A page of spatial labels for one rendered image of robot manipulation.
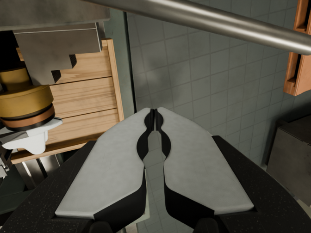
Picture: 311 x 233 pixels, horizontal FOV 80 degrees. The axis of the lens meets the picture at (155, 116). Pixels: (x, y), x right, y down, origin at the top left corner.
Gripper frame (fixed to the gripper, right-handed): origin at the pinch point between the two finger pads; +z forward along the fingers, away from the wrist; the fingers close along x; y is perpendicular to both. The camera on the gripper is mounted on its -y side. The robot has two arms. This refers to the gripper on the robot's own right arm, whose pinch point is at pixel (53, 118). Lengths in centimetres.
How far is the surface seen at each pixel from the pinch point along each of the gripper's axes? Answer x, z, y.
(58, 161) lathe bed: -22.3, -7.9, 26.2
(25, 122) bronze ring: 3.7, -2.9, -2.0
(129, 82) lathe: -54, 25, 14
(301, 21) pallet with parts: -106, 207, -2
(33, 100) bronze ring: 3.4, -0.9, -5.1
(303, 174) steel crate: -53, 211, 151
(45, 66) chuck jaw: 2.7, 1.9, -9.6
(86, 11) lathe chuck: 10.2, 8.6, -16.1
